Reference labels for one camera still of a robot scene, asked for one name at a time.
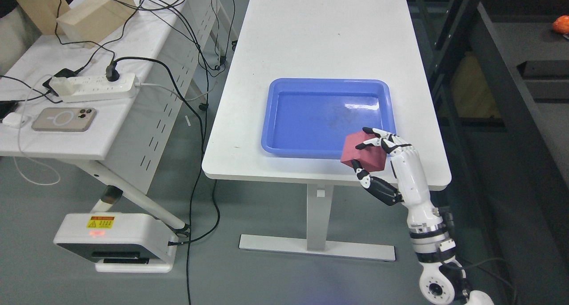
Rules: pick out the white charger adapter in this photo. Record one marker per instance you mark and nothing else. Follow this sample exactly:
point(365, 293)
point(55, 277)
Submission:
point(62, 86)

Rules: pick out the white folding side table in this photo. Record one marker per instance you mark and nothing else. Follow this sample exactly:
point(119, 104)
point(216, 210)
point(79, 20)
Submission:
point(134, 114)

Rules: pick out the smartphone in clear case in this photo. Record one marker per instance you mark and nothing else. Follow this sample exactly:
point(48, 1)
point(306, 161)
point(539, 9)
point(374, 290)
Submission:
point(64, 119)

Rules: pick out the black metal left shelf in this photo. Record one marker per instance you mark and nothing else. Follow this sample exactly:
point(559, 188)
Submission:
point(498, 75)

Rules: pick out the white desk with legs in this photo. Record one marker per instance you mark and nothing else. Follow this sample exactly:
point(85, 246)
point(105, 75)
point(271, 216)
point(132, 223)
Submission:
point(305, 74)

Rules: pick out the white power strip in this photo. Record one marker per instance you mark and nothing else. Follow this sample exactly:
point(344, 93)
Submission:
point(94, 88)

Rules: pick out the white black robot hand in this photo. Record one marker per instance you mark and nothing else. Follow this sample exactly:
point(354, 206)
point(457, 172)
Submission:
point(412, 189)

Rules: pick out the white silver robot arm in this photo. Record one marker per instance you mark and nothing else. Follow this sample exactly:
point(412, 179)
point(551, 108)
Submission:
point(443, 279)

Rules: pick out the white earbuds case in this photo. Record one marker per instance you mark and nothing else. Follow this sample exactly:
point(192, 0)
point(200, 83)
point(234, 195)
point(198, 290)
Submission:
point(15, 120)

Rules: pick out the white floor device box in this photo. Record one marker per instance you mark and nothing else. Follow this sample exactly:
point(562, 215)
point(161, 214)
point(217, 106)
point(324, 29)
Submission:
point(119, 242)

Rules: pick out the orange round object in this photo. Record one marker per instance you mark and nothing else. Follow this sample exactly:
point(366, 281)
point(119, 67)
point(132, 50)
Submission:
point(561, 25)

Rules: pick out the pink cube block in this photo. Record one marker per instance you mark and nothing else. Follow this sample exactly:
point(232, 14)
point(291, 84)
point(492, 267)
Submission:
point(372, 159)

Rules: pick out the brown cardboard piece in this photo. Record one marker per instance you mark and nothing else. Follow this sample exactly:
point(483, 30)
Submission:
point(44, 13)

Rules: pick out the beige wooden block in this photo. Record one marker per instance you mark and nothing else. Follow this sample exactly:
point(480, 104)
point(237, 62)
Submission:
point(93, 20)

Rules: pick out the blue plastic tray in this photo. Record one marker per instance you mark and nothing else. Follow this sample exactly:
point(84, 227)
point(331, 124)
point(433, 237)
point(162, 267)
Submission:
point(311, 117)

